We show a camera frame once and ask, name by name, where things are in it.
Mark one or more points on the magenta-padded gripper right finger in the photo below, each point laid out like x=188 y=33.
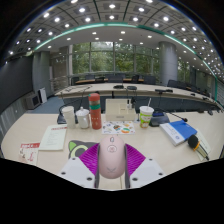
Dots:
x=148 y=171

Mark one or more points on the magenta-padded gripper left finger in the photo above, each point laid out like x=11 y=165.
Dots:
x=75 y=171

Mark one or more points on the pink computer mouse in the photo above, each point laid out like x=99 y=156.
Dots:
x=112 y=160

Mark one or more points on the white paper booklet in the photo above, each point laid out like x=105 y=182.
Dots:
x=53 y=137

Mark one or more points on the red and white booklet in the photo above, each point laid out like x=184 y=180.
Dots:
x=29 y=154

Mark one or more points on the blue and white book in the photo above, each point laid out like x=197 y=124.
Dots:
x=178 y=131

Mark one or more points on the colourful sticker sheet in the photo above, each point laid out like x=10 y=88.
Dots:
x=118 y=127

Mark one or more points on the dark gooseneck microphone base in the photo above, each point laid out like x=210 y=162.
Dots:
x=158 y=119

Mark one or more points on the black gooseneck desk microphone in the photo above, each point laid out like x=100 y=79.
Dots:
x=62 y=119

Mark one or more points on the white lidded ceramic mug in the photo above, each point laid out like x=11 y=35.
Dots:
x=83 y=118

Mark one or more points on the green-printed paper drink cup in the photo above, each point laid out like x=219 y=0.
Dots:
x=145 y=117

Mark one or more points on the white paper cup stack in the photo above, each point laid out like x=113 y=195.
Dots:
x=69 y=117

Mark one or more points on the red bottle with green band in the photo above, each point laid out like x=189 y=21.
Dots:
x=95 y=113

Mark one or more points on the cream cardboard box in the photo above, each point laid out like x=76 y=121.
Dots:
x=118 y=111

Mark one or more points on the grey monitor on floor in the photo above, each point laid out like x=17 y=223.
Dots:
x=33 y=101

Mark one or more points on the white floor cabinet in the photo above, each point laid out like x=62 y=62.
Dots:
x=42 y=95

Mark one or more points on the curved conference table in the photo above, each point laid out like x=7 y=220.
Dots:
x=100 y=89

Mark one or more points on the dark office chairs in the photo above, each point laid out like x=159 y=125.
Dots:
x=115 y=79

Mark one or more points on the ceiling lights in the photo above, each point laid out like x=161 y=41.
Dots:
x=111 y=6

